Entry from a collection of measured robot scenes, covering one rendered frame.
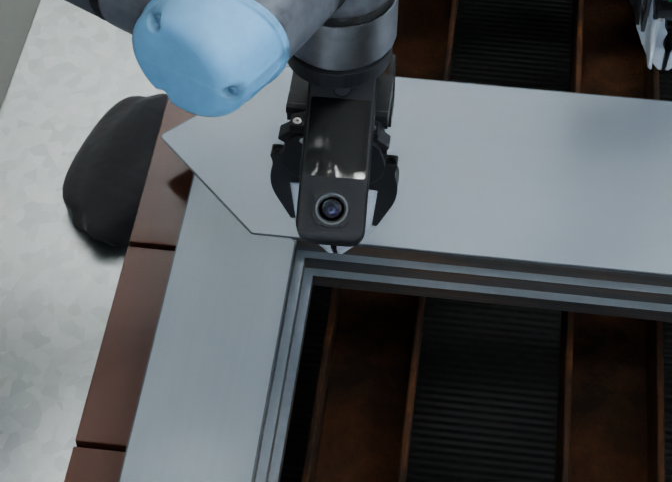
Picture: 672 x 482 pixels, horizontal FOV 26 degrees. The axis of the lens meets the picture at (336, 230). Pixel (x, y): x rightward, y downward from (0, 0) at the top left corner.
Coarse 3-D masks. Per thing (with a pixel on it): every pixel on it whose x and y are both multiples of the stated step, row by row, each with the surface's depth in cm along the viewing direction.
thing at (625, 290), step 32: (320, 256) 112; (352, 256) 112; (384, 256) 111; (416, 256) 111; (448, 256) 110; (288, 288) 109; (352, 288) 113; (384, 288) 112; (416, 288) 112; (448, 288) 111; (480, 288) 111; (512, 288) 111; (544, 288) 111; (576, 288) 110; (608, 288) 110; (640, 288) 110; (288, 320) 108; (288, 352) 106; (288, 384) 106; (288, 416) 104; (256, 480) 100
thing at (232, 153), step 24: (264, 96) 120; (216, 120) 118; (240, 120) 118; (264, 120) 118; (216, 144) 117; (240, 144) 117; (264, 144) 117; (192, 168) 115; (216, 168) 115; (240, 168) 115; (264, 168) 115; (216, 192) 114; (240, 192) 114; (240, 216) 112
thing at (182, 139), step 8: (192, 120) 118; (200, 120) 118; (176, 128) 118; (184, 128) 118; (192, 128) 118; (200, 128) 118; (168, 136) 117; (176, 136) 117; (184, 136) 117; (192, 136) 117; (168, 144) 117; (176, 144) 117; (184, 144) 117; (192, 144) 117; (176, 152) 116; (184, 152) 116; (192, 152) 116; (184, 160) 116; (192, 160) 116
